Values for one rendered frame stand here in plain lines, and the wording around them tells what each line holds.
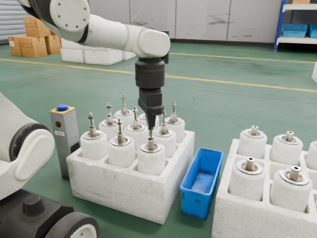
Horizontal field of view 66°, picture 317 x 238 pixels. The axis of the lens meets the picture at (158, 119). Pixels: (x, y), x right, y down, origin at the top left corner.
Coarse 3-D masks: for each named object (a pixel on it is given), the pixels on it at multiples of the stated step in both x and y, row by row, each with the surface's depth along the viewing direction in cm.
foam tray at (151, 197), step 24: (192, 144) 110; (72, 168) 91; (96, 168) 86; (120, 168) 84; (168, 168) 84; (72, 192) 97; (96, 192) 91; (120, 192) 86; (144, 192) 82; (168, 192) 84; (144, 216) 86
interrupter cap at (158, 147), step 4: (144, 144) 84; (156, 144) 84; (160, 144) 84; (140, 148) 82; (144, 148) 82; (148, 148) 83; (156, 148) 82; (160, 148) 82; (148, 152) 80; (152, 152) 80; (156, 152) 80
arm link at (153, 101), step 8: (136, 80) 72; (144, 80) 70; (152, 80) 70; (160, 80) 71; (144, 88) 72; (152, 88) 72; (160, 88) 74; (144, 96) 73; (152, 96) 72; (160, 96) 73; (144, 104) 74; (152, 104) 73; (160, 104) 74; (152, 112) 72; (160, 112) 73
